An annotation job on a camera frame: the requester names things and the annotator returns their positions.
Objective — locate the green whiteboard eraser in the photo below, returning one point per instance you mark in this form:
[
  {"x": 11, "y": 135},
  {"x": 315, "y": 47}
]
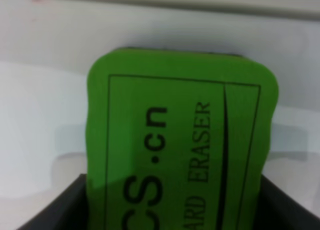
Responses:
[{"x": 176, "y": 140}]

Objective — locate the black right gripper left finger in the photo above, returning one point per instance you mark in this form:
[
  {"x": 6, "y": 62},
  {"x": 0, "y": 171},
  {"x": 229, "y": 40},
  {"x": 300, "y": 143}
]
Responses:
[{"x": 69, "y": 211}]

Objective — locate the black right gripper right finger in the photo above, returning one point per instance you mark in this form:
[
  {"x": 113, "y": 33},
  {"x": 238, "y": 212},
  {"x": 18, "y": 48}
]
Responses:
[{"x": 277, "y": 211}]

